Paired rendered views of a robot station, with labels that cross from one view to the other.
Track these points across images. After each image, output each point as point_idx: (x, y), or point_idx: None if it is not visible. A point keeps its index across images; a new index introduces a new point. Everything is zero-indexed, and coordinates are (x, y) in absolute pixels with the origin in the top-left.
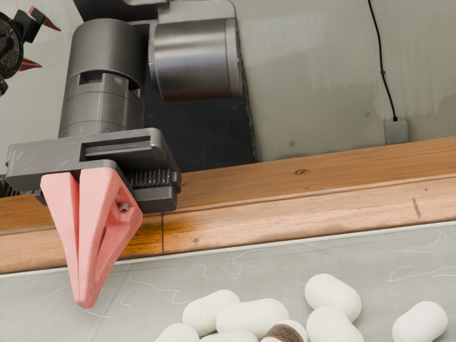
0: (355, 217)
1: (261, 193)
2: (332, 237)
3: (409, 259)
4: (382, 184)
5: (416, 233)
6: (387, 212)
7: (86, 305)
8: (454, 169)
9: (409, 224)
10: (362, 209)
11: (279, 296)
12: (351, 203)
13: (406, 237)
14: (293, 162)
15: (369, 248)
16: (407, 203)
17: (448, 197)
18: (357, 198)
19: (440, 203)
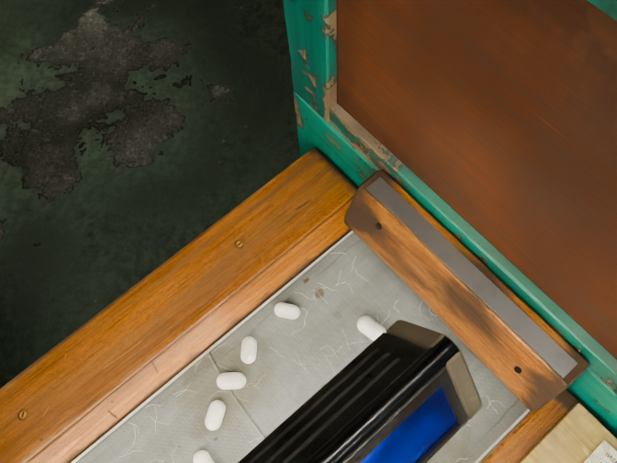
0: (82, 440)
1: (13, 458)
2: (77, 460)
3: (129, 462)
4: (85, 412)
5: (121, 431)
6: (97, 426)
7: None
8: (119, 377)
9: (113, 424)
10: (84, 434)
11: None
12: (74, 434)
13: (117, 438)
14: (5, 400)
15: (104, 461)
16: (106, 415)
17: (126, 398)
18: (77, 430)
19: (123, 403)
